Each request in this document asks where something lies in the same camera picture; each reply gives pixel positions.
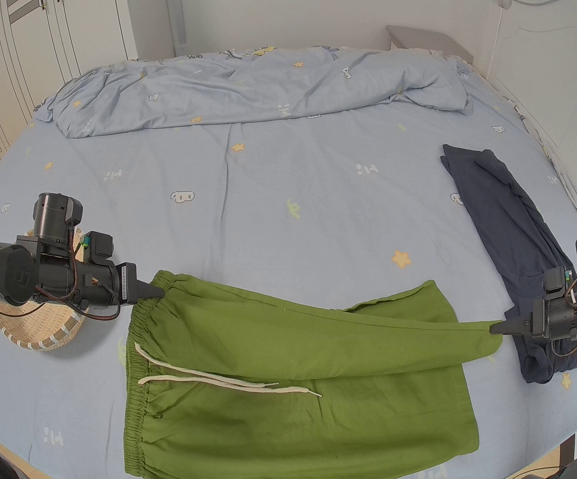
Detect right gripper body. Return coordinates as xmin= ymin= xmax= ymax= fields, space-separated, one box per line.
xmin=530 ymin=296 xmax=577 ymax=343

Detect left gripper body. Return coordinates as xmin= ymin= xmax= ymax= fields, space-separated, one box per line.
xmin=71 ymin=261 xmax=140 ymax=313

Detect green shorts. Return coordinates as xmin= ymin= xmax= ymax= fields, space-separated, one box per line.
xmin=121 ymin=270 xmax=505 ymax=479

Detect round woven basket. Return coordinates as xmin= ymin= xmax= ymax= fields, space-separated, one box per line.
xmin=0 ymin=227 xmax=92 ymax=353

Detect dark blue garment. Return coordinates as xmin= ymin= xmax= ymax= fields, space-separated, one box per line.
xmin=440 ymin=144 xmax=577 ymax=384

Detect bed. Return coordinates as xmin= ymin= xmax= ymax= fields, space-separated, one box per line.
xmin=0 ymin=0 xmax=577 ymax=479

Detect pale blue quilt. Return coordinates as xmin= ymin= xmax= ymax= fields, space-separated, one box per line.
xmin=33 ymin=45 xmax=475 ymax=139

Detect white wardrobe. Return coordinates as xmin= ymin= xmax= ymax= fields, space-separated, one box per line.
xmin=0 ymin=0 xmax=139 ymax=173

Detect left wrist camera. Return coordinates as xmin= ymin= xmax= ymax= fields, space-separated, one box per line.
xmin=81 ymin=232 xmax=115 ymax=268

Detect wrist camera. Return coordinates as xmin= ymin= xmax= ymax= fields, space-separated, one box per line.
xmin=543 ymin=266 xmax=570 ymax=295
xmin=81 ymin=232 xmax=115 ymax=268

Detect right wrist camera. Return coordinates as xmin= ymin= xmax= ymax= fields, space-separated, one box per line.
xmin=543 ymin=266 xmax=570 ymax=295

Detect white cable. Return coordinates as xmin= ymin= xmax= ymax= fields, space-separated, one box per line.
xmin=487 ymin=5 xmax=507 ymax=80

